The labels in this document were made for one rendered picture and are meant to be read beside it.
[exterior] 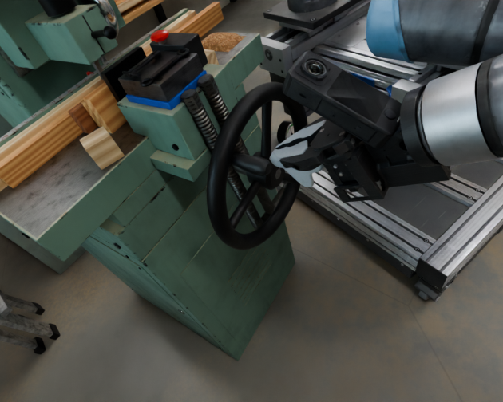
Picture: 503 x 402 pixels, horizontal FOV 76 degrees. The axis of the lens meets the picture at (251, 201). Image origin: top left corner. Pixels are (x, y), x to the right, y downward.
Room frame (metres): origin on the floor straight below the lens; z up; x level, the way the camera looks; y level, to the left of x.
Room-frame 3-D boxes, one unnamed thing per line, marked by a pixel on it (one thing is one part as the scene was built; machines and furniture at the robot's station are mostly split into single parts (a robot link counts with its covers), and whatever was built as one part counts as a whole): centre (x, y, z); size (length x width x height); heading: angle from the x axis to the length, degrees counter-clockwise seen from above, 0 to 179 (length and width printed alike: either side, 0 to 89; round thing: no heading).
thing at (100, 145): (0.47, 0.20, 0.92); 0.04 x 0.04 x 0.04; 22
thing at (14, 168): (0.70, 0.14, 0.92); 0.63 x 0.02 x 0.04; 132
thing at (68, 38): (0.68, 0.20, 1.03); 0.14 x 0.07 x 0.09; 42
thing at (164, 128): (0.52, 0.06, 0.91); 0.15 x 0.14 x 0.09; 132
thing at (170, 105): (0.52, 0.05, 0.99); 0.13 x 0.11 x 0.06; 132
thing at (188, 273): (0.75, 0.27, 0.35); 0.58 x 0.45 x 0.71; 42
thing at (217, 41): (0.76, -0.06, 0.91); 0.10 x 0.07 x 0.02; 42
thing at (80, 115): (0.65, 0.17, 0.92); 0.20 x 0.02 x 0.05; 132
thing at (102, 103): (0.62, 0.12, 0.94); 0.22 x 0.02 x 0.07; 132
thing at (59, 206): (0.58, 0.11, 0.87); 0.61 x 0.30 x 0.06; 132
